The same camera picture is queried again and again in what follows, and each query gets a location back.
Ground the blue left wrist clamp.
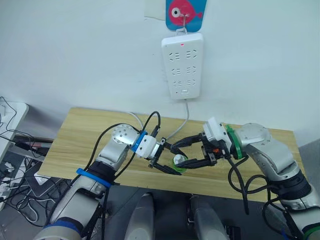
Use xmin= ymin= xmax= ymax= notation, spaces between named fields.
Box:
xmin=131 ymin=130 xmax=149 ymax=154

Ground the blue fish hook plate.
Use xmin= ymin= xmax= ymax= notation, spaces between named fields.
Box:
xmin=165 ymin=0 xmax=207 ymax=33

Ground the metal wall hook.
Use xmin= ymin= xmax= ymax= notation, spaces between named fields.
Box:
xmin=176 ymin=13 xmax=189 ymax=35

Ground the blue left arm strap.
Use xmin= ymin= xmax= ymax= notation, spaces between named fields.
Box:
xmin=75 ymin=168 xmax=112 ymax=189

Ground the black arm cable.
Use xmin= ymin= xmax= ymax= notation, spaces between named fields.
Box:
xmin=223 ymin=149 xmax=276 ymax=216
xmin=84 ymin=111 xmax=162 ymax=187

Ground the grey power strip cable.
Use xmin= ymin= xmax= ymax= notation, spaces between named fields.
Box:
xmin=127 ymin=98 xmax=190 ymax=141

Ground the white power strip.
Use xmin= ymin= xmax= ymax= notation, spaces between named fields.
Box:
xmin=161 ymin=33 xmax=205 ymax=101

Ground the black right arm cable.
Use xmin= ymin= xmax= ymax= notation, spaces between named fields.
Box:
xmin=223 ymin=149 xmax=276 ymax=216

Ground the green right wrist ring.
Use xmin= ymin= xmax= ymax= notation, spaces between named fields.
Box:
xmin=225 ymin=124 xmax=245 ymax=161

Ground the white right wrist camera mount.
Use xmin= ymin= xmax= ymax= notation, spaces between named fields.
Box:
xmin=202 ymin=116 xmax=230 ymax=146

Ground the green liquid bottle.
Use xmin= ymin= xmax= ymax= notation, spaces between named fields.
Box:
xmin=170 ymin=158 xmax=189 ymax=175

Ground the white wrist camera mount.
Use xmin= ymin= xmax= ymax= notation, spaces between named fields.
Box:
xmin=136 ymin=134 xmax=159 ymax=160
xmin=202 ymin=116 xmax=230 ymax=146

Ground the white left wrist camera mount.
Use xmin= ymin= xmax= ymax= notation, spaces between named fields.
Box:
xmin=136 ymin=134 xmax=159 ymax=160

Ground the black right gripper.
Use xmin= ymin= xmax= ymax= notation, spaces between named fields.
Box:
xmin=172 ymin=133 xmax=234 ymax=169

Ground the grey rounded shape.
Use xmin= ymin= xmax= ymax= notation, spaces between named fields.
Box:
xmin=188 ymin=194 xmax=227 ymax=240

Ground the white mosquito repellent heater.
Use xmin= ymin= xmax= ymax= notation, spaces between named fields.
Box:
xmin=174 ymin=154 xmax=189 ymax=167

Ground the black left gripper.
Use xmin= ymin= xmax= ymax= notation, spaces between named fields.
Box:
xmin=148 ymin=136 xmax=188 ymax=176

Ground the white desk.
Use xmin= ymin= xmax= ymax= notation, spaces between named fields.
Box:
xmin=0 ymin=96 xmax=30 ymax=166

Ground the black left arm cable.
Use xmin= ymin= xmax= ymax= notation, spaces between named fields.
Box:
xmin=84 ymin=111 xmax=162 ymax=187

